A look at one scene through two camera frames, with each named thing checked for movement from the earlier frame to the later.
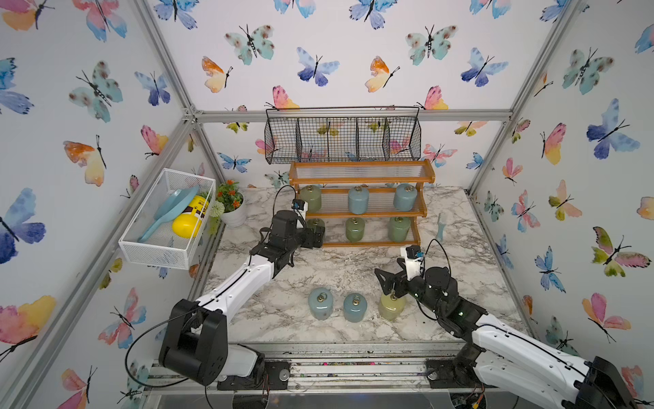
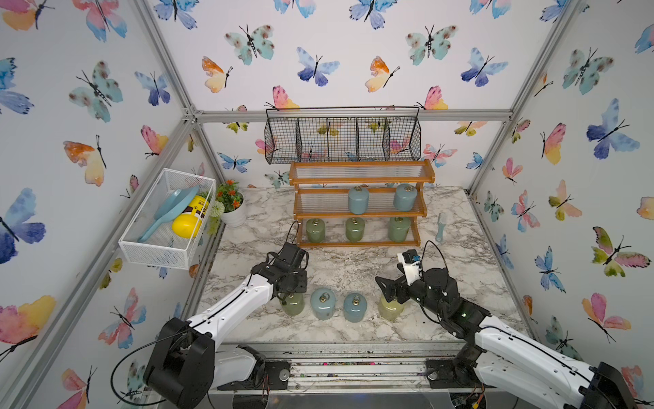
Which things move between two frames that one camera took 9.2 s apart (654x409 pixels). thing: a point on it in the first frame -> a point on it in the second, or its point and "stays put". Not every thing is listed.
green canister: x=312 y=195 -> x=295 y=303
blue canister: x=354 y=307 stays put
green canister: x=355 y=229 stays put
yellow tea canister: x=391 y=307 stays put
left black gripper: x=307 y=239 -> x=303 y=282
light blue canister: x=320 y=302 stays put
